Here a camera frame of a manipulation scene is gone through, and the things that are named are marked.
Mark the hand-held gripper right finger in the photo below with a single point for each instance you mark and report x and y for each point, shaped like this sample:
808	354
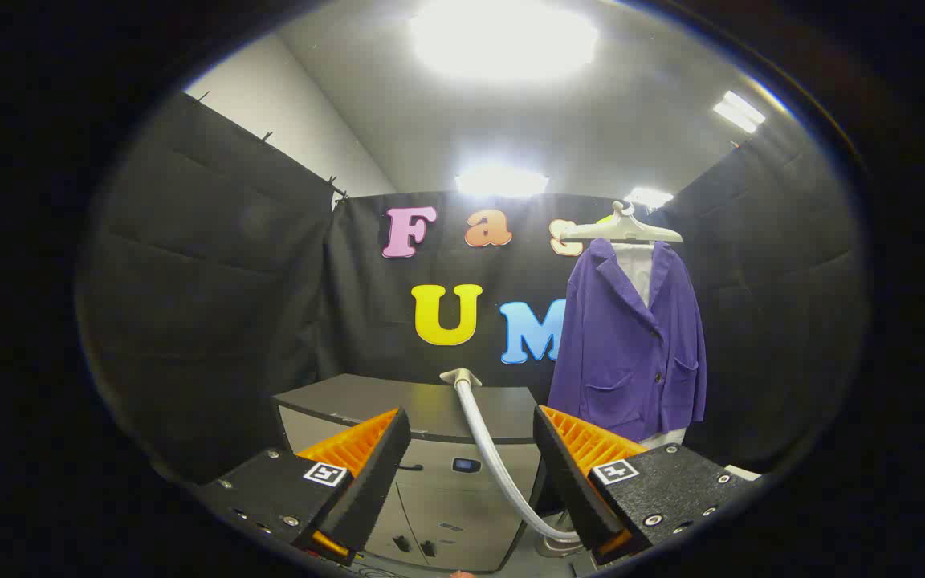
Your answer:
571	482

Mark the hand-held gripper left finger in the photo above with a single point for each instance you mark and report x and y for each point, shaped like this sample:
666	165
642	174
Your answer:
374	482

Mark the white shirt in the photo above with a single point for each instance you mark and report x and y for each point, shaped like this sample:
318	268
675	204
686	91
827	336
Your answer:
635	265

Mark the grey steamer base unit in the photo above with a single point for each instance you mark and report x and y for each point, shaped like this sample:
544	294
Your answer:
559	547

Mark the white plastic clothes hanger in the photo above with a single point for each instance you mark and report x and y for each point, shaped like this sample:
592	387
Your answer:
623	231

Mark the grey cabinet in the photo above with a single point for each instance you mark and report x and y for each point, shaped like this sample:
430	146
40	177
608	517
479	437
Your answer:
430	409

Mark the white flat sheet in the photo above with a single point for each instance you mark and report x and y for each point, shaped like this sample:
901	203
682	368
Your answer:
739	472

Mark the black backdrop cloth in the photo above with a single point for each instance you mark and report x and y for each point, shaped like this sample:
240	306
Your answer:
230	281

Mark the large ceiling light panel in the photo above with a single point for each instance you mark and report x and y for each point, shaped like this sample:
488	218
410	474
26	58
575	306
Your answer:
503	40

